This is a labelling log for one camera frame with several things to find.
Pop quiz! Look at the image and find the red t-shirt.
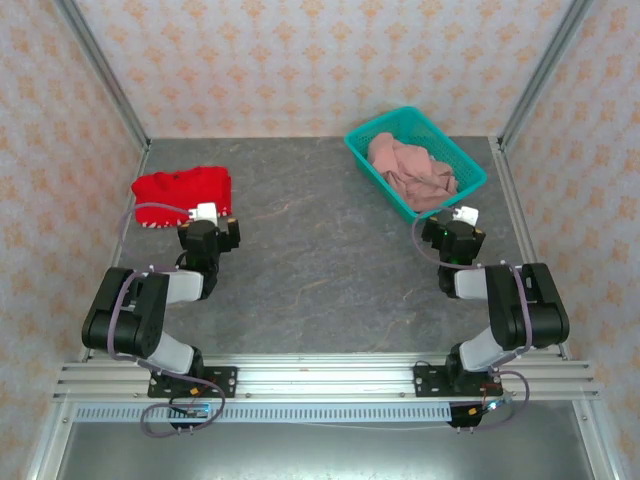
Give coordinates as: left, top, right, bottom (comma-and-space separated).
130, 165, 235, 230

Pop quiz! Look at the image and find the pink t-shirt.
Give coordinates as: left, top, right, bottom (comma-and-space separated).
367, 132, 460, 214

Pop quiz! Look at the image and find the teal plastic basket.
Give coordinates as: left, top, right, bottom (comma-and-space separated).
343, 105, 489, 225

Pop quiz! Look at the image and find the small circuit board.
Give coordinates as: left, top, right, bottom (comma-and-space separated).
169, 402, 211, 419
467, 398, 507, 417

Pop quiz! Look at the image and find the grey metal lower panel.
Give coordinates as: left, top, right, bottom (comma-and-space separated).
54, 422, 599, 480

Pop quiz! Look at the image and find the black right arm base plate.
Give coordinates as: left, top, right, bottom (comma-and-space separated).
413, 364, 504, 400

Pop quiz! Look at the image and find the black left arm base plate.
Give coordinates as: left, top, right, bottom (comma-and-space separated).
147, 365, 239, 400

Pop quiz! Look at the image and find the aluminium frame post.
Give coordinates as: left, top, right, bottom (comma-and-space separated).
52, 0, 151, 151
499, 0, 596, 151

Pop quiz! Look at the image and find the aluminium mounting rail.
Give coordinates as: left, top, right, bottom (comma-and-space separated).
52, 352, 600, 404

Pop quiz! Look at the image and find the slotted grey cable duct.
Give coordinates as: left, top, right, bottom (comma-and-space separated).
74, 403, 454, 424

